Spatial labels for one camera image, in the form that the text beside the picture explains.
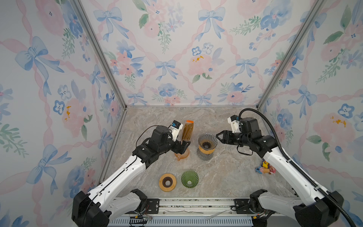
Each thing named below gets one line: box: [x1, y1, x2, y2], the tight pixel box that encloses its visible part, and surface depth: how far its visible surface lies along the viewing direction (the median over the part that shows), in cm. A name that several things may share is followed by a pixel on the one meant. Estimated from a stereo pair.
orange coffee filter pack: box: [181, 119, 195, 141], surface depth 98 cm
